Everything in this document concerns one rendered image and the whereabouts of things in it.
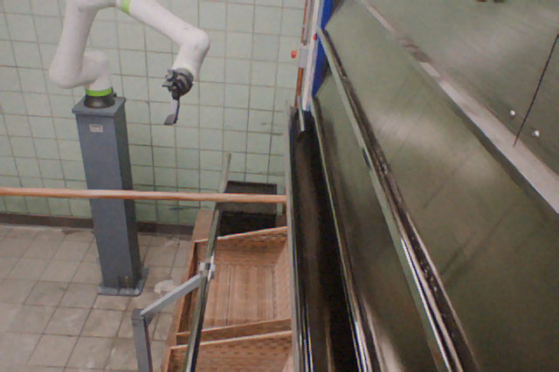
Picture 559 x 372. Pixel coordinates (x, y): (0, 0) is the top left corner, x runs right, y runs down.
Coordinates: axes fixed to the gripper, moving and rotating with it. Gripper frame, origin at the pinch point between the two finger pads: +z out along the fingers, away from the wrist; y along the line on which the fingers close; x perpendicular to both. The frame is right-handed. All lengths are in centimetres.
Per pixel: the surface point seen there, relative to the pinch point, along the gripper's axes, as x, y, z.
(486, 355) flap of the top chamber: -54, -27, 117
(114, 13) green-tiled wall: 53, -3, -116
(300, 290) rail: -42, 4, 79
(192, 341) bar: -19, 31, 72
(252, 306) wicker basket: -34, 90, 5
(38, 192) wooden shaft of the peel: 42, 29, 15
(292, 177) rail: -42, 5, 35
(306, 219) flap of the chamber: -45, 7, 51
